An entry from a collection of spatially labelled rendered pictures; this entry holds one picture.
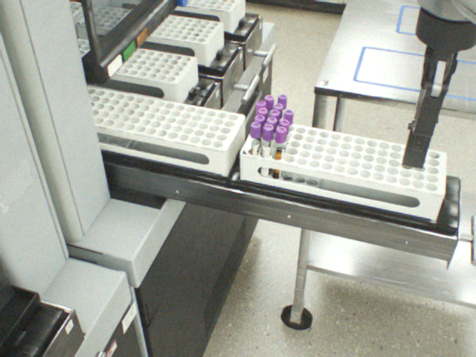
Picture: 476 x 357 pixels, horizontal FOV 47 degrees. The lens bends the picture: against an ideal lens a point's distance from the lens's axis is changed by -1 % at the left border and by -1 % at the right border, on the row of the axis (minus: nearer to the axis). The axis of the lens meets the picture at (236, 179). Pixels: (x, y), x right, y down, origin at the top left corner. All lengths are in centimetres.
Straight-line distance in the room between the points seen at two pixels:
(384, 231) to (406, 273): 64
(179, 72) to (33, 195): 39
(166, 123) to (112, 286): 27
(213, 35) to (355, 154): 44
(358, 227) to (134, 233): 35
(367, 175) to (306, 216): 11
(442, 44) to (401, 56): 52
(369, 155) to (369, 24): 53
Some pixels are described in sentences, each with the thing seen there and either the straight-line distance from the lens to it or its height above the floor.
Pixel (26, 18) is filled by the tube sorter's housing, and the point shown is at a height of 111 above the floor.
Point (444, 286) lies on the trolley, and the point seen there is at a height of 28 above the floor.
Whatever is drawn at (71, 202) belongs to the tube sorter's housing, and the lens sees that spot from 85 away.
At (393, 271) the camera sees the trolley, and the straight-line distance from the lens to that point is 148.
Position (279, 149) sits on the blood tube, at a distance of 81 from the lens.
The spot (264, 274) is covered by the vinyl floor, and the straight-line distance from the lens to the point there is 178.
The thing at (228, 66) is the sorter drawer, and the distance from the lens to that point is 117.
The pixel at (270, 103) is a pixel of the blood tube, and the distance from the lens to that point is 86.
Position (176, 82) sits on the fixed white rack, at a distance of 100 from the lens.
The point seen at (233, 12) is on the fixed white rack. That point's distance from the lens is 125.
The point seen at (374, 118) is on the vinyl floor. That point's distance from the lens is 247.
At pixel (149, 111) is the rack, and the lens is 93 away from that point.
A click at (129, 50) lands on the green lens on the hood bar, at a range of 87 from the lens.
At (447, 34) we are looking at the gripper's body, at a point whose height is 109.
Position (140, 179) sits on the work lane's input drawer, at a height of 79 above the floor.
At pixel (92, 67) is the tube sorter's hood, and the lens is 82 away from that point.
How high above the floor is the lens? 139
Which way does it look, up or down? 42 degrees down
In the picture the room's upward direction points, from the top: straight up
